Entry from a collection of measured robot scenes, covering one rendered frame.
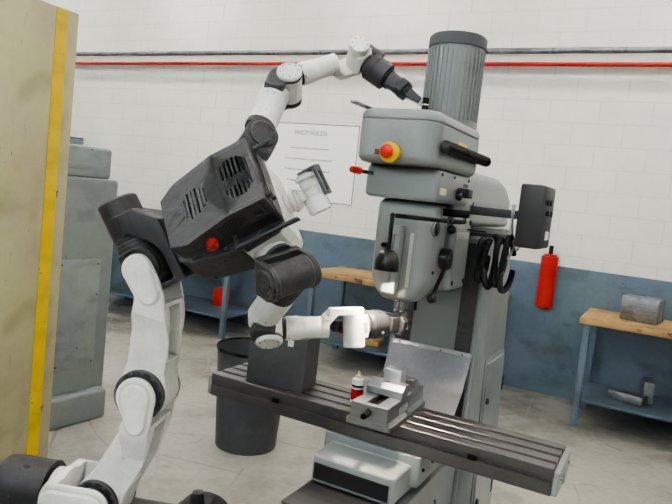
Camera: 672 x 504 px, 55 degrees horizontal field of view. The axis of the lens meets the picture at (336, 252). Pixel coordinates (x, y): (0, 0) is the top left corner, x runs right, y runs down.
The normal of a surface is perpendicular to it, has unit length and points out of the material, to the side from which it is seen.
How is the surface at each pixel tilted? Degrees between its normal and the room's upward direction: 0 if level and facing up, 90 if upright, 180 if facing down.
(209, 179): 74
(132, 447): 115
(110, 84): 90
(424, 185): 90
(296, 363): 90
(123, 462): 90
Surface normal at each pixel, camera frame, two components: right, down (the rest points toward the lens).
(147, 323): -0.23, 0.47
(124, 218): -0.12, 0.07
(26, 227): 0.88, 0.14
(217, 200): -0.55, -0.26
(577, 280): -0.47, 0.03
